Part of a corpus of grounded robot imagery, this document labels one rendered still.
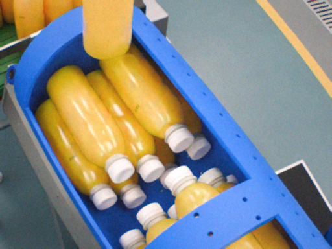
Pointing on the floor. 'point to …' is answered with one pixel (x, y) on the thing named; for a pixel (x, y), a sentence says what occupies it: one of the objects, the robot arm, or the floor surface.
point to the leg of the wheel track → (66, 242)
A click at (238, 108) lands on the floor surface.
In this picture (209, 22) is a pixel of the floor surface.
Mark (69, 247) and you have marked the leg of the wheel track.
